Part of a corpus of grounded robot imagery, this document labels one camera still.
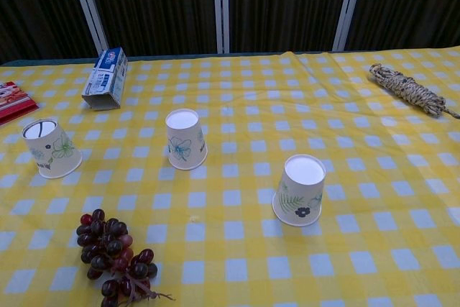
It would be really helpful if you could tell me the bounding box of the paper cup with green fern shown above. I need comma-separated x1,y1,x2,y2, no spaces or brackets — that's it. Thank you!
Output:
272,155,327,227

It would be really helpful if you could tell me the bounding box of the paper cup with marked base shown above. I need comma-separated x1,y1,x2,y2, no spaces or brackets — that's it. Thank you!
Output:
21,118,83,180

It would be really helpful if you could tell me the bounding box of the paper cup with blue flower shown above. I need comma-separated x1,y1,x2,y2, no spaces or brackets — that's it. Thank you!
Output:
165,108,208,170

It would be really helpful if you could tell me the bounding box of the yellow white checkered tablecloth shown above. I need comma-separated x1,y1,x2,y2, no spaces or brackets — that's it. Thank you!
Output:
0,47,460,307

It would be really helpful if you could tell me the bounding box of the blue white toothpaste box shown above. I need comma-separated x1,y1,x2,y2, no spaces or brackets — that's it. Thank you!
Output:
81,47,129,111

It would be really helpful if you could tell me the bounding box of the black pleated partition curtain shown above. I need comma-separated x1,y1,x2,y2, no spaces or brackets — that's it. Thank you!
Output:
228,0,351,53
346,0,460,51
83,0,219,58
0,0,100,63

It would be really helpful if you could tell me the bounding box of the dark red grape bunch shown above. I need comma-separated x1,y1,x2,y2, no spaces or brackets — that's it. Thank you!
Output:
75,209,176,307

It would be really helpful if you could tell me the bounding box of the white partition frame post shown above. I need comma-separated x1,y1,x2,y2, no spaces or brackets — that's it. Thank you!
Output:
213,0,231,55
332,0,367,52
66,0,109,59

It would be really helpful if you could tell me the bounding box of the coiled beige speckled rope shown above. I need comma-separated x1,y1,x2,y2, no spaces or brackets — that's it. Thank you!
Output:
369,63,460,119

